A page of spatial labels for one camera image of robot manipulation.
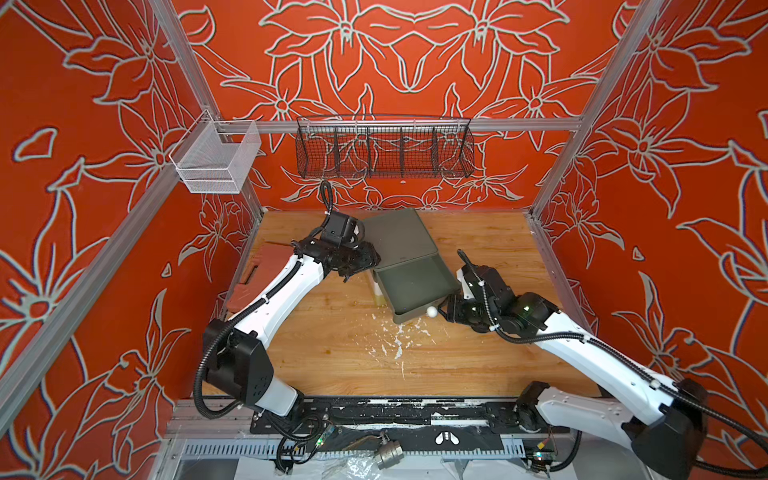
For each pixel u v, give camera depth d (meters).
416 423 0.73
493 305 0.56
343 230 0.63
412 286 0.81
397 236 0.87
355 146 1.01
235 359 0.41
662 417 0.39
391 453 0.66
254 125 0.88
